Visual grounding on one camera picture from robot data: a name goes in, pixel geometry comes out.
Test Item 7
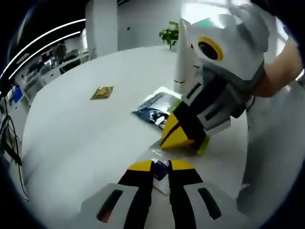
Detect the large white skincare tube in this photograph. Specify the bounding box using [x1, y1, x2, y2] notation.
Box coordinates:
[173, 18, 203, 94]

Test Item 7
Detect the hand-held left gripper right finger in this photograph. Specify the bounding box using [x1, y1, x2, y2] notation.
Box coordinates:
[168, 159, 238, 229]

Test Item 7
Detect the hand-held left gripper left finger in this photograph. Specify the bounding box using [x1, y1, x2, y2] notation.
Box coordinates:
[81, 160, 153, 229]

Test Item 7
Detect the green potted plant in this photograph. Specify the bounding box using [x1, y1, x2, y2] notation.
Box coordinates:
[159, 21, 179, 50]

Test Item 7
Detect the gold foil sachet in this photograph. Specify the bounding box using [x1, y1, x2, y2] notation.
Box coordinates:
[90, 86, 114, 100]

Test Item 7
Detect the clear sachet blue square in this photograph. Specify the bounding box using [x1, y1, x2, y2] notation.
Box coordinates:
[149, 143, 172, 195]

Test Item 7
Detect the blue screen monitor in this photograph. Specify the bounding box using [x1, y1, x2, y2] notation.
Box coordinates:
[13, 86, 24, 104]

